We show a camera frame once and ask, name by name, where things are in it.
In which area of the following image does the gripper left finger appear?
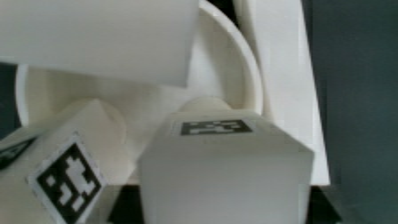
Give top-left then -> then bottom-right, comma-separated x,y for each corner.
107,184 -> 146,224

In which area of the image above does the white round stool seat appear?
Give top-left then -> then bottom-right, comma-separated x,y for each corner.
16,1 -> 263,185

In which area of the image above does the white right rail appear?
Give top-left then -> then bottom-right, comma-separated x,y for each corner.
233,0 -> 331,186

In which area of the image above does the white stool leg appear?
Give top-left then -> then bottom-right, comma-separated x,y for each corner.
0,99 -> 126,224
0,0 -> 201,87
139,97 -> 313,224

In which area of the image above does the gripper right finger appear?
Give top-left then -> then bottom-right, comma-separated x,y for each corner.
308,186 -> 347,224

